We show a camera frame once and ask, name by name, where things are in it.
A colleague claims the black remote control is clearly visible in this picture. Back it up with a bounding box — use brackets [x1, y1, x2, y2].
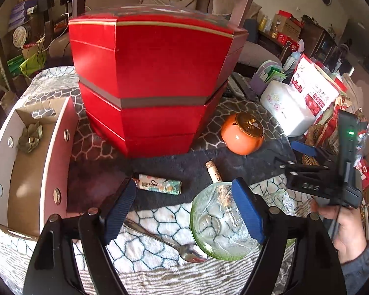
[231, 72, 259, 102]

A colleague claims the orange persimmon jar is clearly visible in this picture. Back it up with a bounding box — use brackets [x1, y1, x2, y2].
[220, 111, 265, 156]

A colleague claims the gold flower ornament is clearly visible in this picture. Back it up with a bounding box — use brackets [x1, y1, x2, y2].
[17, 121, 44, 154]

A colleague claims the metal spoon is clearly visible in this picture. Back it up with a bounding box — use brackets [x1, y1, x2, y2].
[123, 218, 208, 264]

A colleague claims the white floral tissue pack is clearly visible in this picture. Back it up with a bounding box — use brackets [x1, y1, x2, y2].
[260, 80, 316, 137]

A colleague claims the grey and white patterned blanket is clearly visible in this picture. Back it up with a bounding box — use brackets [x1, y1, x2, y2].
[0, 65, 329, 295]

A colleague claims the person's right hand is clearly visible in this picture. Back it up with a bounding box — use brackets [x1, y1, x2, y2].
[310, 199, 369, 265]

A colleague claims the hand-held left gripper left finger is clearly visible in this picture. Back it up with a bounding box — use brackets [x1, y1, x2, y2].
[23, 178, 137, 295]

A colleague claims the green plastic bag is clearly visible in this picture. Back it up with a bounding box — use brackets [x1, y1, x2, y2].
[19, 53, 47, 78]

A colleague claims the white and pink cardboard box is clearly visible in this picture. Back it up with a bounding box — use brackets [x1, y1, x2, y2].
[0, 96, 80, 241]

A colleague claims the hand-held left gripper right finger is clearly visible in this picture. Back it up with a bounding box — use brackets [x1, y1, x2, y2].
[231, 177, 348, 295]

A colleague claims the red and white packet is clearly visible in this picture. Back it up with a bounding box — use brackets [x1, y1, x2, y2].
[289, 53, 340, 121]

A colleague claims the brown cardboard carton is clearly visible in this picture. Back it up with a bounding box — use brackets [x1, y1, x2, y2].
[271, 13, 302, 41]

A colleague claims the grey remote control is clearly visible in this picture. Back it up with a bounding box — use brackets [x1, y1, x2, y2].
[225, 79, 243, 98]

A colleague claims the pile of snack packets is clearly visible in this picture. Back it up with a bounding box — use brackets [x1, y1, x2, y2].
[303, 94, 369, 189]

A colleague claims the purple paper bag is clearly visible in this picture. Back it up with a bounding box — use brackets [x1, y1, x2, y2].
[249, 60, 286, 96]

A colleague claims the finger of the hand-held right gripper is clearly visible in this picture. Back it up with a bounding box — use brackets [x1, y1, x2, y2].
[290, 140, 337, 164]
[274, 157, 332, 177]

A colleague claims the green glass bowl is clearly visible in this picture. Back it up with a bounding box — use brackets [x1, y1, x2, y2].
[190, 182, 296, 262]

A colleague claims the red tiered gift box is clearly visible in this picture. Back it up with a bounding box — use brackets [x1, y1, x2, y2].
[68, 0, 256, 159]

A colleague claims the round decorated tin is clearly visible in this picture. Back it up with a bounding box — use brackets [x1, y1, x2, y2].
[12, 25, 33, 49]

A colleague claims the printed lighter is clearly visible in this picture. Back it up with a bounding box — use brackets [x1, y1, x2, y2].
[137, 174, 183, 196]

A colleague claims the person's right forearm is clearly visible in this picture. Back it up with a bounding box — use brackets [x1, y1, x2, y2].
[340, 241, 369, 295]

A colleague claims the corked glass incense tube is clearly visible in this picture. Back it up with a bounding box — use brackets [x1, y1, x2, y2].
[205, 160, 225, 185]

